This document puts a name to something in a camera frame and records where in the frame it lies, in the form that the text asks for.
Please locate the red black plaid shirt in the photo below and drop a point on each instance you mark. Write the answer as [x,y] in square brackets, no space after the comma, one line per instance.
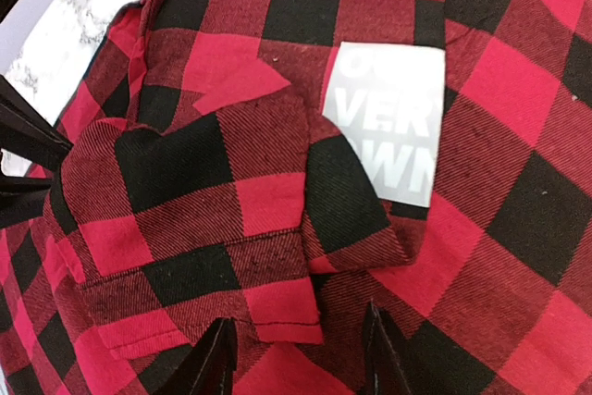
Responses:
[284,163]

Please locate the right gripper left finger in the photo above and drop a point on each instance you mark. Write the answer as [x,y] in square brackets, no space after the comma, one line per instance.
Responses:
[209,368]

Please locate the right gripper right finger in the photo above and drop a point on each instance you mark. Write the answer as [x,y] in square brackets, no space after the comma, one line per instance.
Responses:
[390,366]

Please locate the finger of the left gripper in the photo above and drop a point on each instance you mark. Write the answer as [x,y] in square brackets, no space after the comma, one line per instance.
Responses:
[26,133]

